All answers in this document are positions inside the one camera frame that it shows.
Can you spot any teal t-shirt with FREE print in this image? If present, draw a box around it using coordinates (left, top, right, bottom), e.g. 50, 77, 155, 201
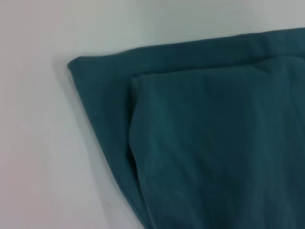
67, 27, 305, 229

